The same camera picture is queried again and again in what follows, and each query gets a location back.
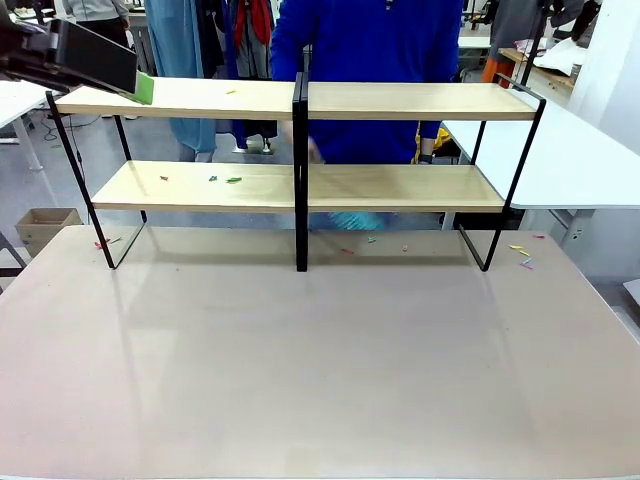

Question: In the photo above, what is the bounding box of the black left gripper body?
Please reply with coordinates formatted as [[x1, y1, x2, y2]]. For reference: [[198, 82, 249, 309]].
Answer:
[[0, 19, 71, 94]]

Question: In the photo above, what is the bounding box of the teal hand brush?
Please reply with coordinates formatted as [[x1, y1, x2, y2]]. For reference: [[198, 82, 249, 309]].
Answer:
[[319, 209, 389, 234]]

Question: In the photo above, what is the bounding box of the person's right hand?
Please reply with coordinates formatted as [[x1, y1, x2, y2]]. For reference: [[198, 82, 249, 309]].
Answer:
[[279, 122, 326, 165]]

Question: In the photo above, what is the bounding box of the person in grey shirt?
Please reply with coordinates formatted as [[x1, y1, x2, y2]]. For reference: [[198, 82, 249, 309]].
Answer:
[[62, 0, 132, 49]]

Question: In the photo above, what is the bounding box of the white desk with grey legs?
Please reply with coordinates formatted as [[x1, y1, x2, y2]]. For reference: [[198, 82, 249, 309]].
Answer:
[[0, 79, 54, 174]]

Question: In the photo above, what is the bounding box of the light blue hanging garment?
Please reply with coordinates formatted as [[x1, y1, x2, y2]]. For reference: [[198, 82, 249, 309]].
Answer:
[[144, 0, 219, 162]]

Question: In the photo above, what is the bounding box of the red hanging garment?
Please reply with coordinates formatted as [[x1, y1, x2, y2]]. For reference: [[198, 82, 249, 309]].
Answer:
[[233, 0, 276, 47]]

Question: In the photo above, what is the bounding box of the brown cardboard box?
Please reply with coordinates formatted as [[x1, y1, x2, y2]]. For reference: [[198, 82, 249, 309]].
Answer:
[[14, 207, 84, 259]]

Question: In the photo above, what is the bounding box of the person in blue sweater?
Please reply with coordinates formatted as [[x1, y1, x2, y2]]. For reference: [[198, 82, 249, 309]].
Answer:
[[271, 0, 465, 166]]

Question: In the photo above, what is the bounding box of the black pole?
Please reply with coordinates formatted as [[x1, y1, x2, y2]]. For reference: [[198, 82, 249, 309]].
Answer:
[[519, 0, 547, 87]]

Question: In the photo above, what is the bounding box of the wooden workbench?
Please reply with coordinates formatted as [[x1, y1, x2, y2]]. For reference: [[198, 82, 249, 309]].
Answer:
[[498, 47, 576, 92]]

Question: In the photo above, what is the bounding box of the white sheet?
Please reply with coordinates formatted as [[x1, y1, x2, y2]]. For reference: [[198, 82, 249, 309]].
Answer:
[[533, 38, 587, 77]]

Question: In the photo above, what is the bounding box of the large white table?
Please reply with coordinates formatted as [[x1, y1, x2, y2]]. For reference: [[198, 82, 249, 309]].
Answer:
[[442, 102, 640, 246]]

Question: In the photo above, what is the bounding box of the wooden two-tier shelf black frame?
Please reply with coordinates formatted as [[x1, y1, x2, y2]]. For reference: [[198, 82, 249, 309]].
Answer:
[[45, 74, 303, 273], [298, 72, 547, 274]]

